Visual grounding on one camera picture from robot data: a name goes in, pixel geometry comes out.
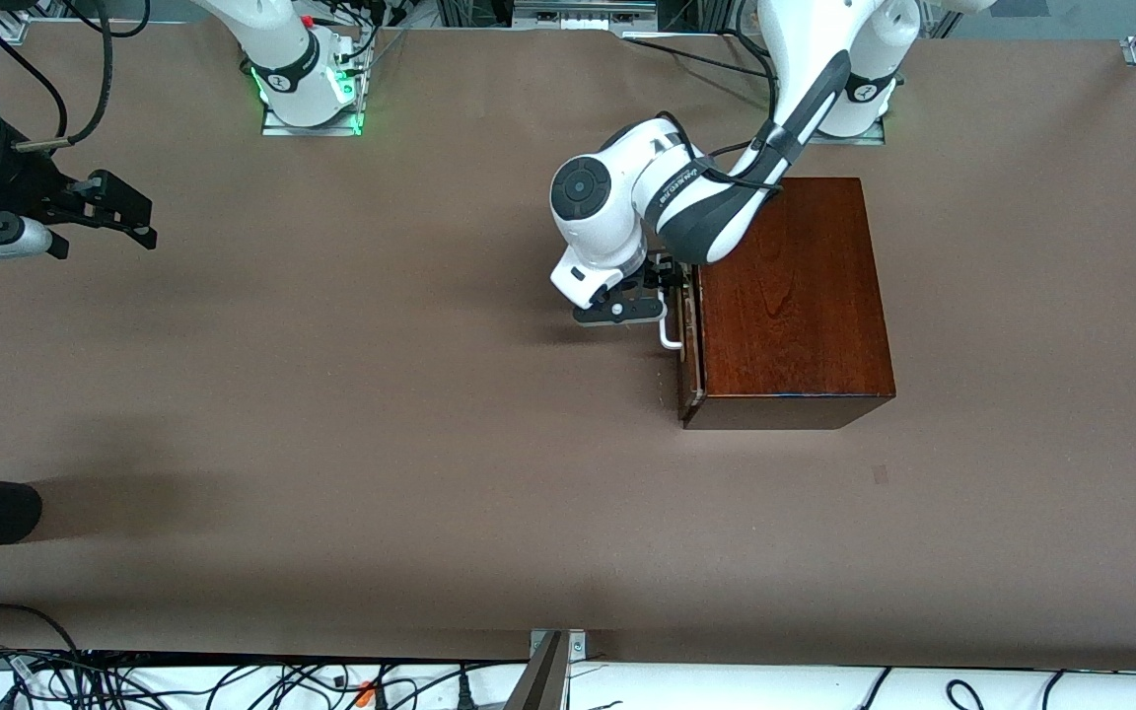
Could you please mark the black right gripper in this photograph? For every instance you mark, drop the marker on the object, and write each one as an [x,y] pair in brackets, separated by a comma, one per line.
[24,185]

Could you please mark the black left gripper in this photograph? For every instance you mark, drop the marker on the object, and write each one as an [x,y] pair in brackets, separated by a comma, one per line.
[664,273]

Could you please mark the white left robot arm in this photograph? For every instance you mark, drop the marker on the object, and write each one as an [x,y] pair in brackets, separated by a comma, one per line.
[607,217]

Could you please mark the dark brown wooden cabinet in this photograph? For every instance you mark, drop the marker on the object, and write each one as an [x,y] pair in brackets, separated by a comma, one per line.
[805,316]

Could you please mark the grey box with ports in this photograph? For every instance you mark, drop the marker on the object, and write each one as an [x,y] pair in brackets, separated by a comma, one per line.
[583,12]

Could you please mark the dark slanted metal bar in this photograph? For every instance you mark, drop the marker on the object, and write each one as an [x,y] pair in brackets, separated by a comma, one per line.
[540,685]

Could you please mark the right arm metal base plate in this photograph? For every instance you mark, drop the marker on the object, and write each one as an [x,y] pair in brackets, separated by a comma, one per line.
[312,126]

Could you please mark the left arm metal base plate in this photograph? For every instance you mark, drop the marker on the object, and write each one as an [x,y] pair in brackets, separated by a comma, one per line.
[859,139]

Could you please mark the silver metal bracket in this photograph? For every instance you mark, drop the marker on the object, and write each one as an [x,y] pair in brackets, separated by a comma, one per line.
[578,646]

